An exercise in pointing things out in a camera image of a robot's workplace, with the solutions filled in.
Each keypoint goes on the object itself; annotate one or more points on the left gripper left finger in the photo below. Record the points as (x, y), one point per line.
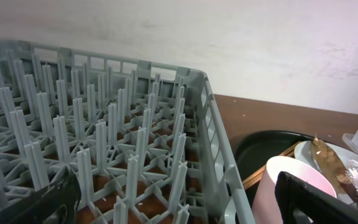
(55, 203)

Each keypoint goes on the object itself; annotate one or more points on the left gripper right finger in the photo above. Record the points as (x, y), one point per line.
(300, 202)

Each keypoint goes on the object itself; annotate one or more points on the gold snack wrapper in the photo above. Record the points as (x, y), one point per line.
(334, 170)

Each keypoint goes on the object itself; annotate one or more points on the pink cup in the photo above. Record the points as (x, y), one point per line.
(265, 207)

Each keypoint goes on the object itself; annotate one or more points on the grey plastic dishwasher rack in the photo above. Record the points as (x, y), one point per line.
(145, 140)

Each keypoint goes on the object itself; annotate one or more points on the grey plate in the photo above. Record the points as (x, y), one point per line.
(303, 153)

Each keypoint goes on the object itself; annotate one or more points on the round black tray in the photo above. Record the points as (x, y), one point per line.
(257, 148)

